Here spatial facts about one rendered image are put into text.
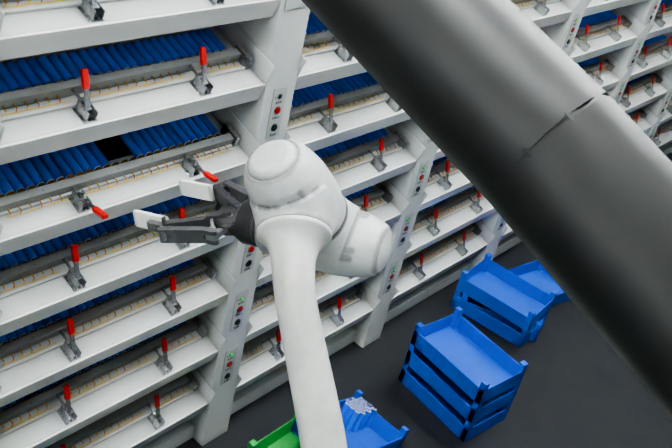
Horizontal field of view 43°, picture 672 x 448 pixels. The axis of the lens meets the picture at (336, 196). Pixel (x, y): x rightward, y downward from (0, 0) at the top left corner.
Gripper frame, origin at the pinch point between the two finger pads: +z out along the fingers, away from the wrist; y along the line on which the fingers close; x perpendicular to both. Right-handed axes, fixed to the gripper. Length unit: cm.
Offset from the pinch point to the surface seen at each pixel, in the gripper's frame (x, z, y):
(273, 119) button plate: -4.8, 9.8, 48.1
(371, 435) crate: -113, 3, 70
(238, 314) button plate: -59, 25, 44
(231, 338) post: -66, 27, 43
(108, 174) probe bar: -3.7, 24.1, 11.0
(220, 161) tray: -11.2, 17.0, 36.6
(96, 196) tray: -6.5, 24.2, 6.9
